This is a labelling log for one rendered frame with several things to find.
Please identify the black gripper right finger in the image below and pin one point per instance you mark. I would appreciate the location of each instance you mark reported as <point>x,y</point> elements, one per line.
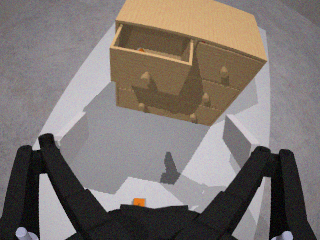
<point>288,219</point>

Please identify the small tan wooden chest of drawers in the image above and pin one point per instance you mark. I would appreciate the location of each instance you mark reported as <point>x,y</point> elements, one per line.
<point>205,20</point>

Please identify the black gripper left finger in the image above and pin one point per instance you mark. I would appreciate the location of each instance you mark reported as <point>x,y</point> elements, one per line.
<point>20,217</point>

